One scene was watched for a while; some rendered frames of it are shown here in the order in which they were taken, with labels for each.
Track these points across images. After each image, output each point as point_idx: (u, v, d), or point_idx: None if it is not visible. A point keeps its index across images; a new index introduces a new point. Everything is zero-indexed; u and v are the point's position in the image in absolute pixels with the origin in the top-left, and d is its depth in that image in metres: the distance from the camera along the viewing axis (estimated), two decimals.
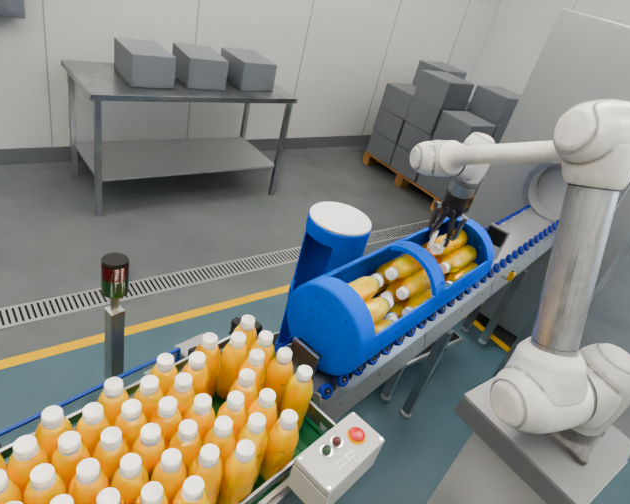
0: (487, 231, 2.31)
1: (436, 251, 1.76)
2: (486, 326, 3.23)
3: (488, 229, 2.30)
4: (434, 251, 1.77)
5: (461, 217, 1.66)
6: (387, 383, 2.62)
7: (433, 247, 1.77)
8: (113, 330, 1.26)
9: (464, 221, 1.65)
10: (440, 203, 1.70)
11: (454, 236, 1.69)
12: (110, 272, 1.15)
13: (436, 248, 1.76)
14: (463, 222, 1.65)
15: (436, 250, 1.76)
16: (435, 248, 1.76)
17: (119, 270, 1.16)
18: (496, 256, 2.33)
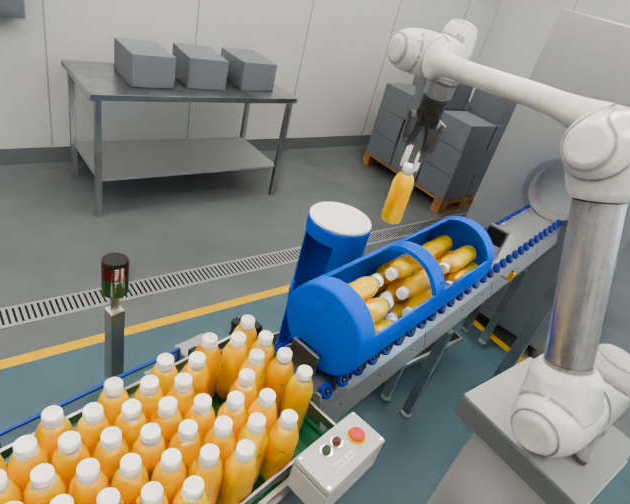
0: (487, 231, 2.31)
1: (412, 167, 1.56)
2: (486, 326, 3.23)
3: (488, 229, 2.30)
4: (409, 166, 1.56)
5: (438, 124, 1.46)
6: (387, 383, 2.62)
7: (409, 164, 1.57)
8: (113, 330, 1.26)
9: (441, 128, 1.44)
10: (415, 110, 1.49)
11: (430, 148, 1.48)
12: (110, 272, 1.15)
13: (412, 165, 1.57)
14: (440, 130, 1.45)
15: (412, 166, 1.56)
16: (411, 165, 1.57)
17: (119, 270, 1.16)
18: (496, 256, 2.33)
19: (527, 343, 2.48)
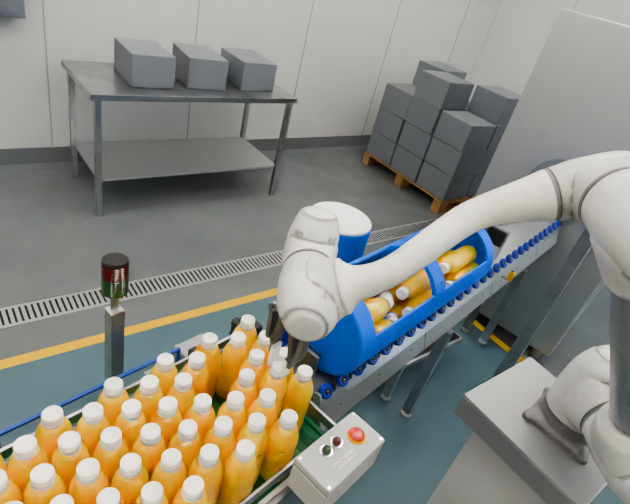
0: (487, 231, 2.31)
1: (281, 370, 1.17)
2: (486, 326, 3.23)
3: (488, 229, 2.30)
4: (278, 368, 1.17)
5: None
6: (387, 383, 2.62)
7: (279, 364, 1.18)
8: (113, 330, 1.26)
9: None
10: (277, 304, 1.10)
11: (296, 357, 1.10)
12: (110, 272, 1.15)
13: (282, 366, 1.18)
14: None
15: None
16: (281, 365, 1.18)
17: (119, 270, 1.16)
18: (496, 256, 2.33)
19: (527, 343, 2.48)
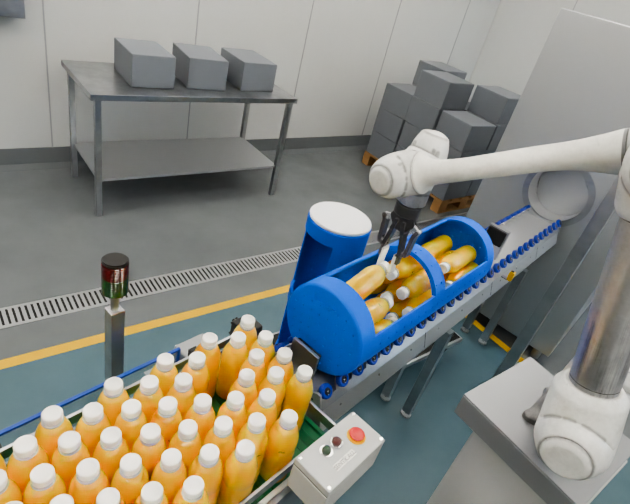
0: (487, 231, 2.31)
1: (279, 375, 1.18)
2: (486, 326, 3.23)
3: (488, 229, 2.30)
4: (275, 374, 1.18)
5: (412, 230, 1.40)
6: (387, 383, 2.62)
7: (277, 369, 1.19)
8: (113, 330, 1.26)
9: (416, 235, 1.39)
10: (389, 213, 1.44)
11: (405, 252, 1.43)
12: (110, 272, 1.15)
13: (280, 371, 1.19)
14: (415, 236, 1.39)
15: (279, 373, 1.18)
16: (279, 370, 1.19)
17: (119, 270, 1.16)
18: (496, 256, 2.33)
19: (527, 343, 2.48)
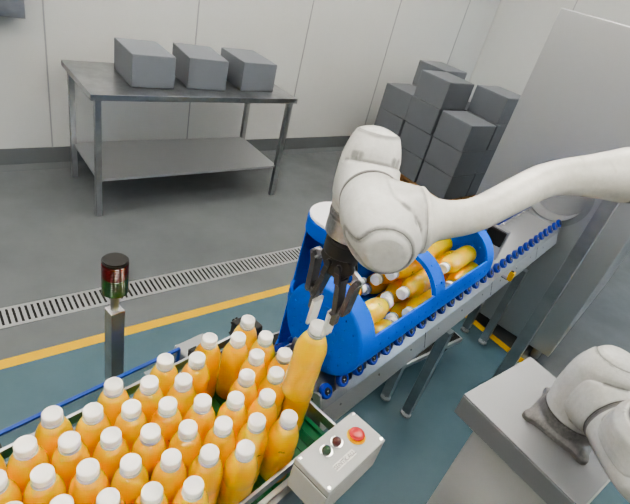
0: (487, 231, 2.31)
1: (279, 375, 1.18)
2: (486, 326, 3.23)
3: (488, 229, 2.30)
4: (275, 374, 1.18)
5: (352, 277, 0.93)
6: (387, 383, 2.62)
7: (277, 369, 1.19)
8: (113, 330, 1.26)
9: (356, 286, 0.91)
10: (320, 250, 0.96)
11: (343, 309, 0.95)
12: (110, 272, 1.15)
13: (280, 371, 1.19)
14: (355, 287, 0.92)
15: (279, 373, 1.18)
16: (279, 370, 1.19)
17: (119, 270, 1.16)
18: (496, 256, 2.33)
19: (527, 343, 2.48)
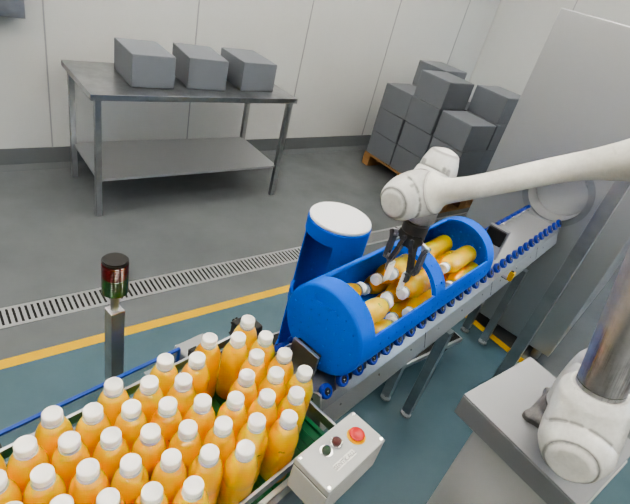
0: (487, 231, 2.31)
1: (279, 375, 1.18)
2: (486, 326, 3.23)
3: (488, 229, 2.30)
4: (275, 374, 1.18)
5: (421, 247, 1.37)
6: (387, 383, 2.62)
7: (277, 369, 1.19)
8: (113, 330, 1.26)
9: (425, 252, 1.36)
10: (397, 229, 1.41)
11: (415, 270, 1.40)
12: (110, 272, 1.15)
13: (280, 371, 1.19)
14: (424, 254, 1.36)
15: (279, 373, 1.18)
16: (279, 370, 1.19)
17: (119, 270, 1.16)
18: (496, 256, 2.33)
19: (527, 343, 2.48)
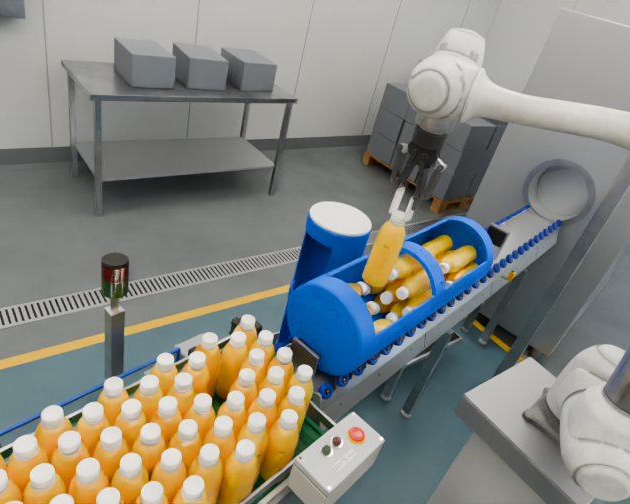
0: (487, 231, 2.31)
1: (279, 375, 1.18)
2: (486, 326, 3.23)
3: (488, 229, 2.30)
4: (275, 374, 1.18)
5: (435, 163, 1.12)
6: (387, 383, 2.62)
7: (277, 369, 1.19)
8: (113, 330, 1.26)
9: (440, 169, 1.11)
10: (406, 144, 1.16)
11: (426, 193, 1.15)
12: (110, 272, 1.15)
13: (280, 371, 1.19)
14: (438, 171, 1.11)
15: (279, 373, 1.18)
16: (279, 370, 1.19)
17: (119, 270, 1.16)
18: (496, 256, 2.33)
19: (527, 343, 2.48)
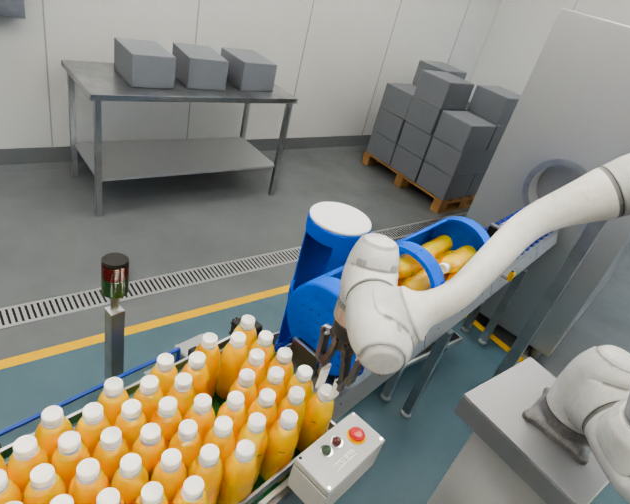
0: (487, 231, 2.31)
1: (279, 375, 1.18)
2: (486, 326, 3.23)
3: (488, 229, 2.30)
4: (275, 374, 1.18)
5: None
6: (387, 383, 2.62)
7: (277, 369, 1.19)
8: (113, 330, 1.26)
9: (360, 363, 1.05)
10: (329, 328, 1.11)
11: (349, 380, 1.10)
12: (110, 272, 1.15)
13: (280, 371, 1.19)
14: (359, 364, 1.06)
15: (279, 373, 1.18)
16: (279, 370, 1.19)
17: (119, 270, 1.16)
18: None
19: (527, 343, 2.48)
